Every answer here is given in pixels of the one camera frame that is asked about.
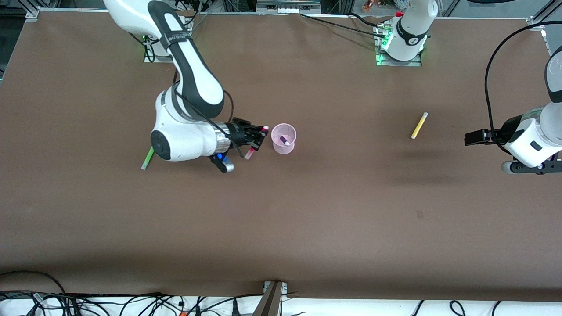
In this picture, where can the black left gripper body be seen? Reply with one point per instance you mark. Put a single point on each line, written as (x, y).
(509, 128)

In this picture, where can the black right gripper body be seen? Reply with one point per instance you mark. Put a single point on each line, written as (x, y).
(237, 133)

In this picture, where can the pink highlighter pen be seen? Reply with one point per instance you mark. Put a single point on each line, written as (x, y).
(249, 153)

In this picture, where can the purple marker pen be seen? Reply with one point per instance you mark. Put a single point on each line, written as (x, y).
(284, 140)

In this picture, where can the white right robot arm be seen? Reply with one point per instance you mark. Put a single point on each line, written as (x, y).
(189, 131)

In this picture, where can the pink pen holder cup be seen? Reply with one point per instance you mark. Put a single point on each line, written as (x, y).
(284, 147)

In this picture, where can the yellow highlighter pen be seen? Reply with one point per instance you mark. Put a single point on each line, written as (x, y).
(419, 125)

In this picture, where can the green highlighter pen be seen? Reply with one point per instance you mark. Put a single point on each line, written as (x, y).
(147, 160)

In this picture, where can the white power strip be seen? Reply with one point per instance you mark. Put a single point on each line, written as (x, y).
(287, 5)

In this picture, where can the small orange object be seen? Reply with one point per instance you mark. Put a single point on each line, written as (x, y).
(368, 5)

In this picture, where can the aluminium frame profile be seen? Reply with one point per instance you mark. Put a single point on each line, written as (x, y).
(33, 12)
(551, 48)

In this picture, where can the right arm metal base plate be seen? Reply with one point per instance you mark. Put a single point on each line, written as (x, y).
(158, 59)

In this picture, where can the aluminium camera mount post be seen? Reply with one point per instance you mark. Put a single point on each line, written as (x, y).
(270, 300)

